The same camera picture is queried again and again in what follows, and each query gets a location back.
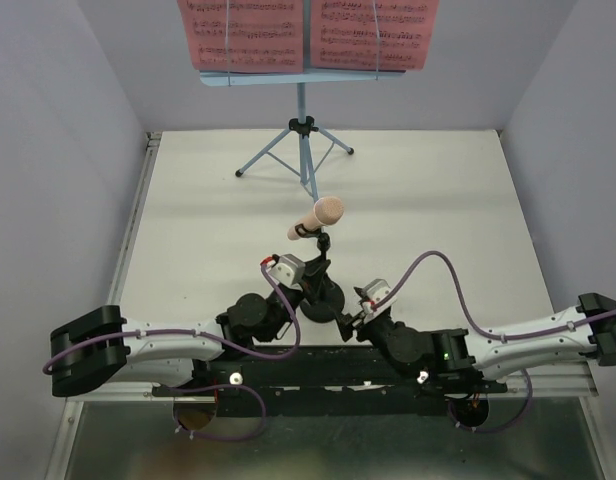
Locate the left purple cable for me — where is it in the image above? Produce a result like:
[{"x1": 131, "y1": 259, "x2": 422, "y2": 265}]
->
[{"x1": 41, "y1": 257, "x2": 304, "y2": 442}]

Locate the purple cable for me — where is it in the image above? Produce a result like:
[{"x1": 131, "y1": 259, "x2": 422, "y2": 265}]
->
[
  {"x1": 41, "y1": 257, "x2": 304, "y2": 442},
  {"x1": 370, "y1": 251, "x2": 616, "y2": 434}
]

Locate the metal front plate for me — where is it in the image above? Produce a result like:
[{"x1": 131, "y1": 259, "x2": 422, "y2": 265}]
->
[{"x1": 46, "y1": 398, "x2": 616, "y2": 479}]

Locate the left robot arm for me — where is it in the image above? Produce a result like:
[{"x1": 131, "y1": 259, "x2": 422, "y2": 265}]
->
[{"x1": 42, "y1": 254, "x2": 331, "y2": 397}]

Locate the pink sheet music page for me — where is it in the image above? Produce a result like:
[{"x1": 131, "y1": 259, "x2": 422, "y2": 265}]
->
[
  {"x1": 178, "y1": 0, "x2": 304, "y2": 74},
  {"x1": 310, "y1": 0, "x2": 439, "y2": 72}
]

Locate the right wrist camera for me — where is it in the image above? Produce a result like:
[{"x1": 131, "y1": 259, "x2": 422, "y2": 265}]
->
[{"x1": 360, "y1": 279, "x2": 396, "y2": 321}]

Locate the left aluminium edge rail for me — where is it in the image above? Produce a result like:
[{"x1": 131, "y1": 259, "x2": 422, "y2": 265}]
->
[{"x1": 104, "y1": 132, "x2": 163, "y2": 305}]

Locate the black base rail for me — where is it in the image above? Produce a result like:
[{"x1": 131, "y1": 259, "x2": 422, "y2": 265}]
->
[{"x1": 90, "y1": 342, "x2": 509, "y2": 419}]

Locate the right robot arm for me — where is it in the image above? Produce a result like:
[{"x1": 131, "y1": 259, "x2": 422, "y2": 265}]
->
[{"x1": 336, "y1": 280, "x2": 616, "y2": 392}]

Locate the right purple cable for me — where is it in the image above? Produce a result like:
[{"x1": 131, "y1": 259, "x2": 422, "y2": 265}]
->
[{"x1": 370, "y1": 251, "x2": 616, "y2": 434}]

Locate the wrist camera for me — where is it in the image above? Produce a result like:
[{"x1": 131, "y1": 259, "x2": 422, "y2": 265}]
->
[
  {"x1": 268, "y1": 254, "x2": 306, "y2": 290},
  {"x1": 360, "y1": 279, "x2": 396, "y2": 321}
]

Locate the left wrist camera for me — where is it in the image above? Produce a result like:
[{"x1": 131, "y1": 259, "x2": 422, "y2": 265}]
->
[{"x1": 268, "y1": 254, "x2": 306, "y2": 290}]

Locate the black microphone stand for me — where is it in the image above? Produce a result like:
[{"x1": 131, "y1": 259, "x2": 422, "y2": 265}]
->
[{"x1": 294, "y1": 224, "x2": 345, "y2": 324}]

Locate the right pink sheet music page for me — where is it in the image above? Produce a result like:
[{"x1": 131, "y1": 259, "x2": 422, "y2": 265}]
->
[{"x1": 310, "y1": 0, "x2": 439, "y2": 72}]

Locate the left pink sheet music page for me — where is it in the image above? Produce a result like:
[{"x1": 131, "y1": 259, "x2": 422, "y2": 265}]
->
[{"x1": 178, "y1": 0, "x2": 304, "y2": 74}]

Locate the pink microphone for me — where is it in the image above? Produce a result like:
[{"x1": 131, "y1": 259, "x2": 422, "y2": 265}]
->
[{"x1": 287, "y1": 196, "x2": 345, "y2": 241}]

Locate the blue music stand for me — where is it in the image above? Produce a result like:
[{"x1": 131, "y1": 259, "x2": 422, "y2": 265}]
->
[{"x1": 199, "y1": 68, "x2": 405, "y2": 202}]

